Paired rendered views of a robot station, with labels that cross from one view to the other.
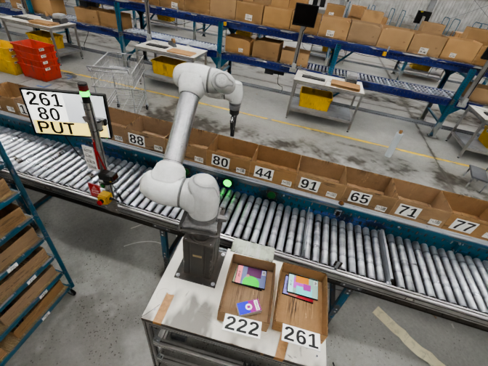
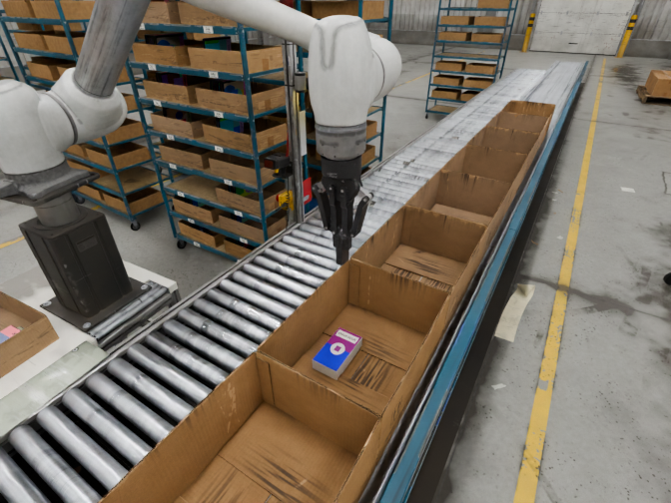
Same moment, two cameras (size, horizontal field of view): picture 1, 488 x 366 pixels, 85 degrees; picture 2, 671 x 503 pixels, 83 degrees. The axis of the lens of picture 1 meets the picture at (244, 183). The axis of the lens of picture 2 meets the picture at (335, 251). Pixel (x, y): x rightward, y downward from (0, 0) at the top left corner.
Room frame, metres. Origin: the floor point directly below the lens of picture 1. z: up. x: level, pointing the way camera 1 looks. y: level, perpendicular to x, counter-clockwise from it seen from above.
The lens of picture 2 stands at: (2.18, -0.47, 1.65)
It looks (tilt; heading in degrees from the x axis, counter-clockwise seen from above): 34 degrees down; 112
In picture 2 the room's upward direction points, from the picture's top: straight up
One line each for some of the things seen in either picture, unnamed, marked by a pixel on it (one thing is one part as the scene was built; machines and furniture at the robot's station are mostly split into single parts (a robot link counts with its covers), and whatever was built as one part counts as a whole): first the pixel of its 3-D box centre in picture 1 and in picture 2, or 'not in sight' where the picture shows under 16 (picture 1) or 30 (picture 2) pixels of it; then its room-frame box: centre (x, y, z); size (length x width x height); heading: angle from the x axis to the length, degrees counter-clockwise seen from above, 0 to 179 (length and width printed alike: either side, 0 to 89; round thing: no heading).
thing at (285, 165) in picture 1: (275, 165); (248, 497); (1.94, -0.25, 0.96); 0.39 x 0.29 x 0.17; 80
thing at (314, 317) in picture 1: (301, 299); not in sight; (0.84, -0.44, 0.80); 0.38 x 0.28 x 0.10; 172
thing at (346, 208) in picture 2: not in sight; (347, 211); (1.96, 0.16, 1.31); 0.04 x 0.01 x 0.11; 80
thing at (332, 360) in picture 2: not in sight; (337, 352); (1.95, 0.14, 0.90); 0.13 x 0.07 x 0.04; 80
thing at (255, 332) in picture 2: not in sight; (247, 328); (1.57, 0.27, 0.72); 0.52 x 0.05 x 0.05; 170
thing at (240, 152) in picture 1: (232, 155); (359, 344); (2.01, 0.14, 0.96); 0.39 x 0.29 x 0.17; 80
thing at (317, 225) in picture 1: (316, 237); not in sight; (1.41, -0.62, 0.72); 0.52 x 0.05 x 0.05; 170
